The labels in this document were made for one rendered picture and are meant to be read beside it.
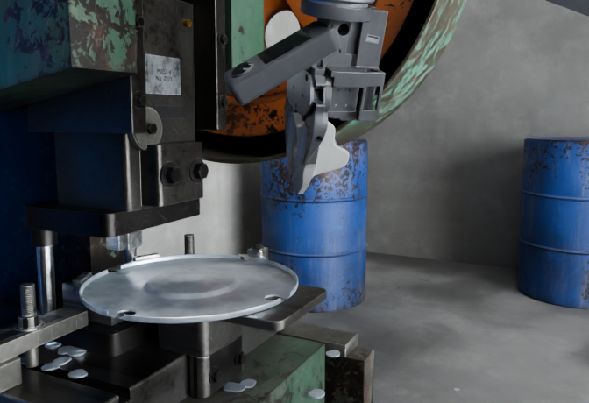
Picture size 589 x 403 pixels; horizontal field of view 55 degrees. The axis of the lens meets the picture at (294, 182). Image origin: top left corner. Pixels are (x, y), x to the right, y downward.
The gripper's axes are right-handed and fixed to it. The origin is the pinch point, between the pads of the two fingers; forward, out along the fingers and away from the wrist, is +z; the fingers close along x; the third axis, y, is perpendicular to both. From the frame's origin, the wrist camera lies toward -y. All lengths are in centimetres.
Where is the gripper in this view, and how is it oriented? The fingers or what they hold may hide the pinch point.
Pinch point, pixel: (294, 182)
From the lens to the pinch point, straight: 64.5
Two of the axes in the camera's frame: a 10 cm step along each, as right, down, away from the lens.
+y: 9.4, -0.4, 3.5
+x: -3.3, -4.3, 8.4
